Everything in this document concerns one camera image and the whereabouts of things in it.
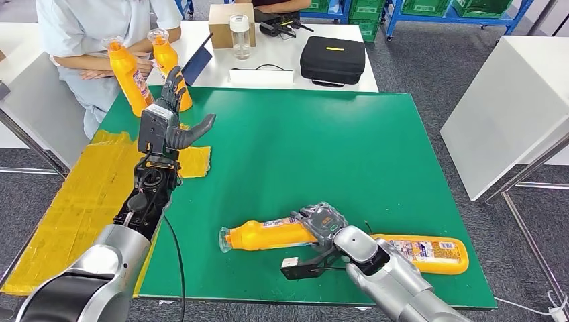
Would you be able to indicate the person's right hand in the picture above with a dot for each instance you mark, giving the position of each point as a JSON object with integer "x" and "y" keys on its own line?
{"x": 144, "y": 66}

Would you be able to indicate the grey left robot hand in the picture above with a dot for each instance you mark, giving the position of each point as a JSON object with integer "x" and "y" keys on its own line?
{"x": 178, "y": 135}

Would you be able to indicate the person's left hand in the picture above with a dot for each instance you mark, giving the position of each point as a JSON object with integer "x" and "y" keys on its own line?
{"x": 95, "y": 74}

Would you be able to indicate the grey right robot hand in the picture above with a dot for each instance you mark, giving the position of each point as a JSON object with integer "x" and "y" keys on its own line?
{"x": 324, "y": 222}

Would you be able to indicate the orange detergent bottle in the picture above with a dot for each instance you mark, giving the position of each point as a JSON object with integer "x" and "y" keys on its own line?
{"x": 444, "y": 255}
{"x": 126, "y": 75}
{"x": 164, "y": 55}
{"x": 258, "y": 235}

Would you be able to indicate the person's left forearm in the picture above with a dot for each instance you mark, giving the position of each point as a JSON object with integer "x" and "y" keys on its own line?
{"x": 175, "y": 35}

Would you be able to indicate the person's right forearm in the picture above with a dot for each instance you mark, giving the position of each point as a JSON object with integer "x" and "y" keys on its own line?
{"x": 84, "y": 62}

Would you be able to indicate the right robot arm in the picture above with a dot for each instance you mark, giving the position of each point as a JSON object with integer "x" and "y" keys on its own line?
{"x": 395, "y": 280}

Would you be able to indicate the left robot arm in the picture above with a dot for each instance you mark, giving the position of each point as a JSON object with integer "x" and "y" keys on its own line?
{"x": 111, "y": 258}

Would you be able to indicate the clear bottle with white lid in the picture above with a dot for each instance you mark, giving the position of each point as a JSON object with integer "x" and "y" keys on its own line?
{"x": 240, "y": 42}

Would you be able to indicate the person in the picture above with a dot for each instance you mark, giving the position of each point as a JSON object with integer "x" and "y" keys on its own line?
{"x": 80, "y": 26}
{"x": 284, "y": 5}

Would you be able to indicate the dark blue tablet case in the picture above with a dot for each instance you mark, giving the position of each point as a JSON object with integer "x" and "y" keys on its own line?
{"x": 198, "y": 60}

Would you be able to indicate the white table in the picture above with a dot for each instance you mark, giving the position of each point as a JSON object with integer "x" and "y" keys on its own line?
{"x": 502, "y": 115}
{"x": 31, "y": 89}
{"x": 275, "y": 53}

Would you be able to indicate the green table board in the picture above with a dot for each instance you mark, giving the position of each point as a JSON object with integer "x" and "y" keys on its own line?
{"x": 311, "y": 146}

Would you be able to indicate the brown cardboard box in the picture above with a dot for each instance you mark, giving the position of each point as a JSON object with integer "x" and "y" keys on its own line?
{"x": 220, "y": 29}

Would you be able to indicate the metal table leg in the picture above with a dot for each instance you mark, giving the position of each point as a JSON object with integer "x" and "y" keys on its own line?
{"x": 35, "y": 144}

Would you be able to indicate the flat white box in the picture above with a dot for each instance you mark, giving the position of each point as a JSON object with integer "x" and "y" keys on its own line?
{"x": 261, "y": 79}

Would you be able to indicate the yellow taped plastic sheet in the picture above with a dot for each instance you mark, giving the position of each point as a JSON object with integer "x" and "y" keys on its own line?
{"x": 75, "y": 213}

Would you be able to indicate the black remote controller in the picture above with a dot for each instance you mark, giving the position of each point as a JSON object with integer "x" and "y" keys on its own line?
{"x": 278, "y": 27}

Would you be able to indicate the black carry case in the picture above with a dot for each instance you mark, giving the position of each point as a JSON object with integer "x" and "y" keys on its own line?
{"x": 332, "y": 60}

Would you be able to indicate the green plastic crate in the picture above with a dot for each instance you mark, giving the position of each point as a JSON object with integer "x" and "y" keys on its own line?
{"x": 316, "y": 5}
{"x": 426, "y": 8}
{"x": 368, "y": 31}
{"x": 368, "y": 9}
{"x": 482, "y": 9}

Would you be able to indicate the blue wheeled rack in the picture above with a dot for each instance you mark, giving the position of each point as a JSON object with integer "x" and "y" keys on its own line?
{"x": 449, "y": 20}
{"x": 346, "y": 11}

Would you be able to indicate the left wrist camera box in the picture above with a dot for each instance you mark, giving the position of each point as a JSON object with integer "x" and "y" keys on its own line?
{"x": 153, "y": 129}

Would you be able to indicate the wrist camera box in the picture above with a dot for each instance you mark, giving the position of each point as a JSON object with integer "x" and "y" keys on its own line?
{"x": 153, "y": 129}
{"x": 298, "y": 269}

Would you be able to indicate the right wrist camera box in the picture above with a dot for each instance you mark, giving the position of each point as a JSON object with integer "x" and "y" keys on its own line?
{"x": 298, "y": 269}

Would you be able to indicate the metal table frame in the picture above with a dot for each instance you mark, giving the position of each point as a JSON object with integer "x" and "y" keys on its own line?
{"x": 533, "y": 165}

